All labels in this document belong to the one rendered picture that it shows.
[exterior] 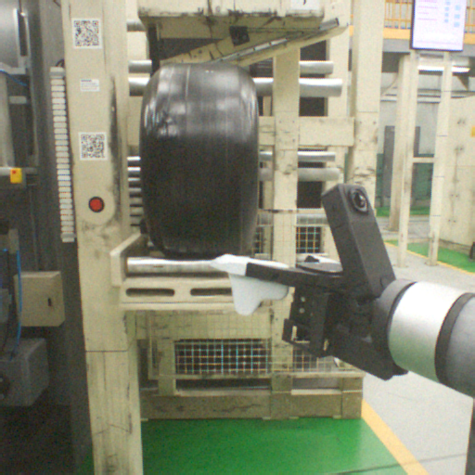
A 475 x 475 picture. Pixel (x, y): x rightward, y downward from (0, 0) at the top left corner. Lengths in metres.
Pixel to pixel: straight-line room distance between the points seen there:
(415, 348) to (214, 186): 0.71
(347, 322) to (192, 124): 0.69
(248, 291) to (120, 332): 0.90
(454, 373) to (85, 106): 1.09
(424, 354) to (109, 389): 1.15
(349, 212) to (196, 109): 0.67
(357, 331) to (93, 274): 0.97
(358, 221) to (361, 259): 0.04
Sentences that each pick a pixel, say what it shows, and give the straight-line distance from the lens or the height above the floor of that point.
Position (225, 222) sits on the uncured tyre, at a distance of 1.01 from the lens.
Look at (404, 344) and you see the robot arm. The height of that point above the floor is 1.04.
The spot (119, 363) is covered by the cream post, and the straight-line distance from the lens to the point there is 1.35.
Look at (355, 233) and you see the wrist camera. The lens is 0.39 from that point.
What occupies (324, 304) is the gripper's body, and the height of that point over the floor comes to 1.05.
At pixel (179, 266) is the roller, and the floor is 0.90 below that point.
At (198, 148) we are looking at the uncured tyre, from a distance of 0.97.
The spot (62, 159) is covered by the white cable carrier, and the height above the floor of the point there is 1.19.
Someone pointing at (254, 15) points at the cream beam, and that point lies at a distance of 1.50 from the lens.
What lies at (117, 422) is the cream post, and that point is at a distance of 1.45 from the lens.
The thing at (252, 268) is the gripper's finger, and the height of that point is 1.07.
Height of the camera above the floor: 1.18
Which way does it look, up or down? 10 degrees down
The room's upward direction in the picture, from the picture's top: straight up
